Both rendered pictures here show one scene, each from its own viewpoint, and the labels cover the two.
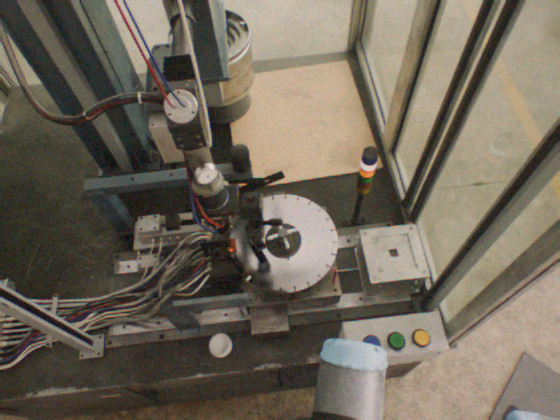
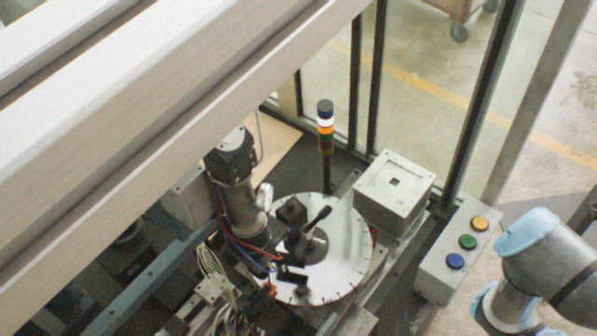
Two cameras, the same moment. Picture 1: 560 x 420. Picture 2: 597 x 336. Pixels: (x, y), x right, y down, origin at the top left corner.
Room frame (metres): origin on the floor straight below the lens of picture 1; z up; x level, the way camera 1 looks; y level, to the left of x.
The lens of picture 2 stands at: (0.15, 0.44, 2.13)
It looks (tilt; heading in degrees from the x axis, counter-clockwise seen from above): 54 degrees down; 315
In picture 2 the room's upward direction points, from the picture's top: 6 degrees counter-clockwise
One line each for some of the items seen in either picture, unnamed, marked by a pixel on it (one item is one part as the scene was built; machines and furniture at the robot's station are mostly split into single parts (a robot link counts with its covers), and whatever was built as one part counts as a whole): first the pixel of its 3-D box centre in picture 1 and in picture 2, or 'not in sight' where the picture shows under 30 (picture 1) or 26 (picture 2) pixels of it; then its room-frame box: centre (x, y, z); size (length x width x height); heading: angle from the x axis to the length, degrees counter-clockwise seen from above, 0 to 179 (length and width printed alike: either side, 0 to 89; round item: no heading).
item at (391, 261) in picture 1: (389, 262); (392, 195); (0.53, -0.34, 0.82); 0.18 x 0.18 x 0.15; 2
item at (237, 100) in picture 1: (216, 73); not in sight; (1.34, 0.20, 0.93); 0.31 x 0.31 x 0.36
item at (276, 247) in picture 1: (283, 238); (308, 243); (0.58, 0.00, 0.96); 0.11 x 0.11 x 0.03
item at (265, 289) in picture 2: (219, 248); (259, 302); (0.57, 0.19, 0.95); 0.10 x 0.03 x 0.07; 92
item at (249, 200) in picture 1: (253, 215); (293, 227); (0.55, 0.07, 1.17); 0.06 x 0.05 x 0.20; 83
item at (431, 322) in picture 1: (390, 342); (457, 252); (0.28, -0.29, 0.82); 0.28 x 0.11 x 0.15; 92
